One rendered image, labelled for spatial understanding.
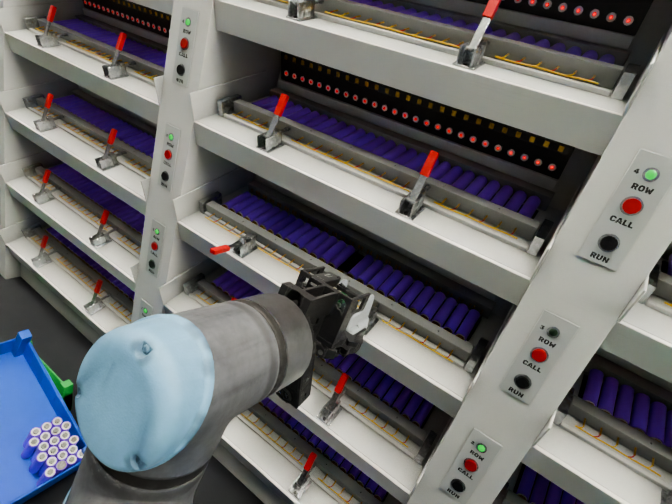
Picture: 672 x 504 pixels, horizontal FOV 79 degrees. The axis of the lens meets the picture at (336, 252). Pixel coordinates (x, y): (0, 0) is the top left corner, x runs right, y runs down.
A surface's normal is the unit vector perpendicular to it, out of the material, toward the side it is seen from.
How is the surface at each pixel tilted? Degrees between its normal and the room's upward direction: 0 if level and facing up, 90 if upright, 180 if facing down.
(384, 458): 21
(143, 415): 76
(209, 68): 90
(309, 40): 111
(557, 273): 90
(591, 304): 90
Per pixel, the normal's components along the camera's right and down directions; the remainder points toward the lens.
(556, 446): 0.09, -0.75
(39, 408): 0.61, -0.61
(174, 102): -0.51, 0.18
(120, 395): -0.42, -0.03
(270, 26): -0.58, 0.49
